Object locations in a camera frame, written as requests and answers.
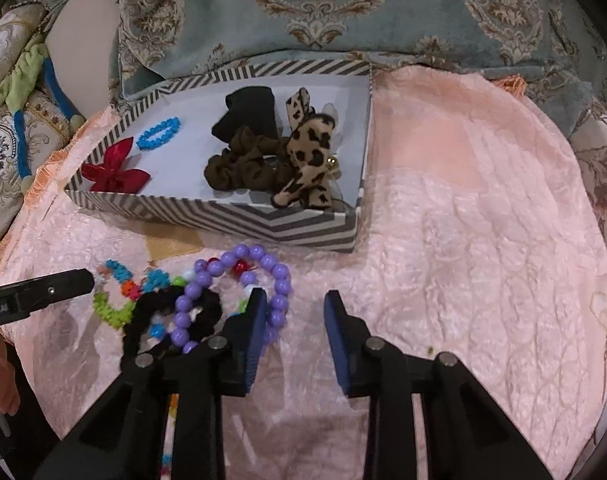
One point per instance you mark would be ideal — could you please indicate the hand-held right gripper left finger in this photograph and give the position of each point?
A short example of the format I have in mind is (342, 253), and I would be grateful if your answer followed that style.
(256, 340)

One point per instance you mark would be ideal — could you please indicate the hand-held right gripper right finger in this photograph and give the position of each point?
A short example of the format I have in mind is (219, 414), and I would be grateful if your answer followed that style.
(339, 345)

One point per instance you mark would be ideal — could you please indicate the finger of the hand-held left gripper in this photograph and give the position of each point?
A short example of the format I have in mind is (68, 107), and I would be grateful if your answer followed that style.
(48, 290)

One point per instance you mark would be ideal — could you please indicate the black scrunchie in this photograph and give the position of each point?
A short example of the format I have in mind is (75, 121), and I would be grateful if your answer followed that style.
(148, 305)

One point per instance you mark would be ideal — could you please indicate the striped cardboard box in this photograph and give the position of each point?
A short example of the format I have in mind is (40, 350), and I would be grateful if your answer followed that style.
(183, 115)

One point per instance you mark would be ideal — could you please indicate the person's left hand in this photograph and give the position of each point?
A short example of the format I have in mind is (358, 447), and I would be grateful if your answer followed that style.
(5, 380)

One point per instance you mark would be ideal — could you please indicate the red fabric bow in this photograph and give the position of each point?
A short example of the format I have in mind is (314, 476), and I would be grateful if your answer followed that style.
(114, 167)

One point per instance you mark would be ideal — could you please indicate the floral embroidered cushion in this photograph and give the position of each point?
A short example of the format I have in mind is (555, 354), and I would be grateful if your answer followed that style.
(8, 150)

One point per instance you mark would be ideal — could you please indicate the brown scrunchie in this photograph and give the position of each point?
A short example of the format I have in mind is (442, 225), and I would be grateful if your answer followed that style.
(243, 160)

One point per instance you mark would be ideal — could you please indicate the leopard print hair bow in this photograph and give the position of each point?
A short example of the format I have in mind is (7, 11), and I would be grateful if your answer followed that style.
(308, 145)

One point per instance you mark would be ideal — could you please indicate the green and blue plush toy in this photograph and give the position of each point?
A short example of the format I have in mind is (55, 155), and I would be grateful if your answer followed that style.
(20, 80)

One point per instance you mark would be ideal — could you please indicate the black fabric hair band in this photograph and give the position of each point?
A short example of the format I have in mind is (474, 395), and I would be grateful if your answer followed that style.
(248, 110)

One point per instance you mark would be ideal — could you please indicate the floral bolster cushion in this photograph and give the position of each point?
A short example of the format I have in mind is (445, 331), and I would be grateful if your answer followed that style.
(3, 45)

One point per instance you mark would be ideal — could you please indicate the beige floral fabric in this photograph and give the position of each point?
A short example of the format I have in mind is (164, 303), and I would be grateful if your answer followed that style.
(601, 160)

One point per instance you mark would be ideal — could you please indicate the teal damask blanket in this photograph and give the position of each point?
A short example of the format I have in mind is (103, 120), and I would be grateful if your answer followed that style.
(333, 20)

